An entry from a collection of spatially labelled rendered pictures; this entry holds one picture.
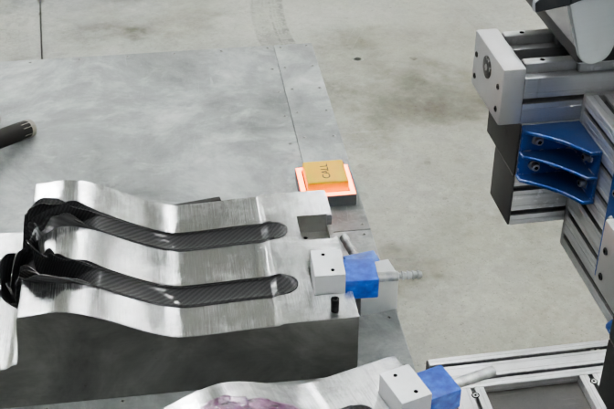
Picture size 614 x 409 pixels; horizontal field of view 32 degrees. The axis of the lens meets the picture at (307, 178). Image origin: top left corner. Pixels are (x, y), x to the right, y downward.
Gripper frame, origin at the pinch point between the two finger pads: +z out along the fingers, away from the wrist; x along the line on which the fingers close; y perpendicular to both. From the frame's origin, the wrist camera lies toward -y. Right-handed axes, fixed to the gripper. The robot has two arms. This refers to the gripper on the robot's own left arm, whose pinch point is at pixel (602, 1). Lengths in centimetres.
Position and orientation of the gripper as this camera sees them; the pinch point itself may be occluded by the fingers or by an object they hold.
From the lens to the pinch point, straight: 56.0
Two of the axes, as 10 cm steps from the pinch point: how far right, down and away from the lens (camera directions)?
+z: -8.2, 3.1, -4.8
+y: 0.8, 8.9, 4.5
